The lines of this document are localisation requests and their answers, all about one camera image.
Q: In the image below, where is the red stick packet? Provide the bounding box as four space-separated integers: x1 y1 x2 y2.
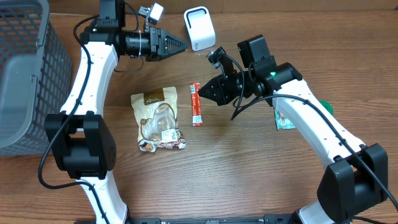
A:
190 82 203 126

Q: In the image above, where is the teal tissue pack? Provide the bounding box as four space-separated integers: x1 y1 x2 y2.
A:
274 109 295 130

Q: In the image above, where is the beige snack pouch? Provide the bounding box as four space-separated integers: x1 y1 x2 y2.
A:
131 86 186 152

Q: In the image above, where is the green lidded jar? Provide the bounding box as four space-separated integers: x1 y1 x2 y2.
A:
320 100 333 115

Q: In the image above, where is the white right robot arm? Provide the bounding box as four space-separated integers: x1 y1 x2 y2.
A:
198 35 392 223

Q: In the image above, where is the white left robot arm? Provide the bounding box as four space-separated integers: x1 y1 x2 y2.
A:
44 1 188 223

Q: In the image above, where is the white barcode scanner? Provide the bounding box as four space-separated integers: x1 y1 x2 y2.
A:
183 6 216 52

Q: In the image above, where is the grey plastic mesh basket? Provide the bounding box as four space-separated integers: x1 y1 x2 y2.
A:
1 0 72 156

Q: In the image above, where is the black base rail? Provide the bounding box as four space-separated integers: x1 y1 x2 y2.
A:
127 213 302 224

